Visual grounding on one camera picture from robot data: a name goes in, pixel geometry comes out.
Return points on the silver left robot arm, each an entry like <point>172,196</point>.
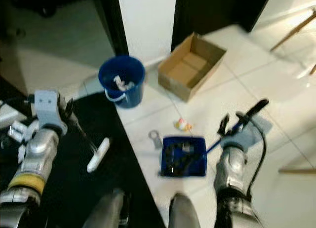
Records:
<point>42,151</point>

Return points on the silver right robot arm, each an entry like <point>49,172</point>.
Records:
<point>229,169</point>

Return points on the white printed package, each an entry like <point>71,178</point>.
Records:
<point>14,132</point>

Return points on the yellow red snack wrapper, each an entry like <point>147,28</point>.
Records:
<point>182,125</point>

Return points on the crumpled white paper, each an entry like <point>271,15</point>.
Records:
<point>118,83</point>

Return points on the open cardboard box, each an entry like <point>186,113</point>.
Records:
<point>187,72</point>

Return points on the black curved plastic piece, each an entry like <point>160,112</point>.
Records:
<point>167,156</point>

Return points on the blue plastic bucket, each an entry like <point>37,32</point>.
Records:
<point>133,94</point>

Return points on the wooden furniture leg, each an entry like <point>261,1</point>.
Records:
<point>298,171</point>

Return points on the grey right robot leg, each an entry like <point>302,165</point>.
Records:
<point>187,213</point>

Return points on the grey robot leg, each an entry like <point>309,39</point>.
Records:
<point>103,213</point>
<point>187,213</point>

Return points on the grey left robot leg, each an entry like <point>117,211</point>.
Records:
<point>103,213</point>

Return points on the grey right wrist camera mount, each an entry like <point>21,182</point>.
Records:
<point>247,136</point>

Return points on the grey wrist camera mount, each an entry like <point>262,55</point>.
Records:
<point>47,107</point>
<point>247,136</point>

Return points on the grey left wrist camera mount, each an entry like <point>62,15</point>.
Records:
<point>47,107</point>

